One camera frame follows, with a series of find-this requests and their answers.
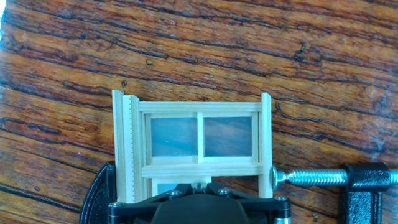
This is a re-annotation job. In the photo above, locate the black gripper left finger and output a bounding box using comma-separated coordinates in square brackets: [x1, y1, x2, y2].
[108, 182, 200, 224]

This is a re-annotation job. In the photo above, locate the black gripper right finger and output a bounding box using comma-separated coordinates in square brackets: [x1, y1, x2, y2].
[198, 182, 292, 224]

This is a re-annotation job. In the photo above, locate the small sliding window sash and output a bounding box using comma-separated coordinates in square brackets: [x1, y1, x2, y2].
[151, 176, 213, 197]

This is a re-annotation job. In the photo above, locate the black metal C-clamp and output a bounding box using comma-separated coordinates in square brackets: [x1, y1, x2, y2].
[79, 161, 398, 224]

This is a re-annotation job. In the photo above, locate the wood-grain table mat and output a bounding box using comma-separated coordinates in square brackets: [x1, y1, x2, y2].
[0, 0, 398, 224]

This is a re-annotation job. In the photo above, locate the miniature wooden window frame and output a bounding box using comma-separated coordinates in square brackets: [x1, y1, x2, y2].
[111, 89, 274, 200]

